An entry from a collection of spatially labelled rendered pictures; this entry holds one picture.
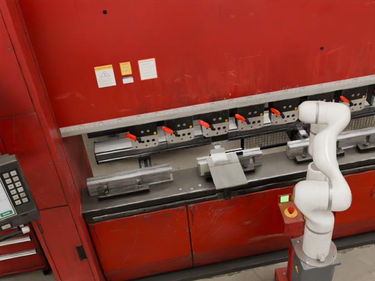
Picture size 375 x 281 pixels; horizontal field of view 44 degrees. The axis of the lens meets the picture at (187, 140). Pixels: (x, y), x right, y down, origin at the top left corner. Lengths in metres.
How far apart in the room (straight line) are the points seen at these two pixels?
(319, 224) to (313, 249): 0.17
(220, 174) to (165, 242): 0.64
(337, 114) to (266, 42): 0.53
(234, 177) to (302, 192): 0.72
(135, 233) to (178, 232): 0.27
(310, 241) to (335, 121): 0.54
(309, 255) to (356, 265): 1.34
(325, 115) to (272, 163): 0.83
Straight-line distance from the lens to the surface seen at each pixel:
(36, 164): 2.36
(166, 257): 3.12
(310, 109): 2.12
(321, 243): 2.16
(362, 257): 3.60
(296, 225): 2.71
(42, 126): 2.22
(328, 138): 2.07
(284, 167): 2.85
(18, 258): 3.46
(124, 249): 3.00
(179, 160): 4.24
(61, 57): 2.26
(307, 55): 2.50
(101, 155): 2.94
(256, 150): 2.82
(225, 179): 2.58
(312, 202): 1.96
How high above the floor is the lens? 2.79
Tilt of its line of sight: 39 degrees down
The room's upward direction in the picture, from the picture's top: 6 degrees counter-clockwise
